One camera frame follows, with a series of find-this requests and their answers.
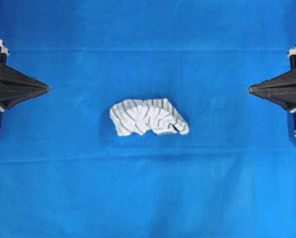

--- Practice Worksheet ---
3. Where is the white blue-striped towel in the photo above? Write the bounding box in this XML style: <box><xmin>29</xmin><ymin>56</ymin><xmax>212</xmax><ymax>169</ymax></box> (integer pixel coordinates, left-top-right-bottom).
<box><xmin>110</xmin><ymin>98</ymin><xmax>189</xmax><ymax>136</ymax></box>

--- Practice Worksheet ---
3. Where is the blue table cloth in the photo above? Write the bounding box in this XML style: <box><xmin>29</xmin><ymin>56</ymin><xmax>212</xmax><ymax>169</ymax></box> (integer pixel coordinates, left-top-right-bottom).
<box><xmin>0</xmin><ymin>0</ymin><xmax>296</xmax><ymax>238</ymax></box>

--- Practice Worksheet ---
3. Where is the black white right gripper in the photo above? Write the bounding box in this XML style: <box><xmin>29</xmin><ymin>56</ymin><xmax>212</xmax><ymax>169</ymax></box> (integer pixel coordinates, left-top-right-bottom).
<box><xmin>249</xmin><ymin>45</ymin><xmax>296</xmax><ymax>138</ymax></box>

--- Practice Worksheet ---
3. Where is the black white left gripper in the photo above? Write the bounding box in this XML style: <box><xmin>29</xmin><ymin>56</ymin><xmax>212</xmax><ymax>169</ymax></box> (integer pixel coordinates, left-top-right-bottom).
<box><xmin>0</xmin><ymin>39</ymin><xmax>50</xmax><ymax>131</ymax></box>

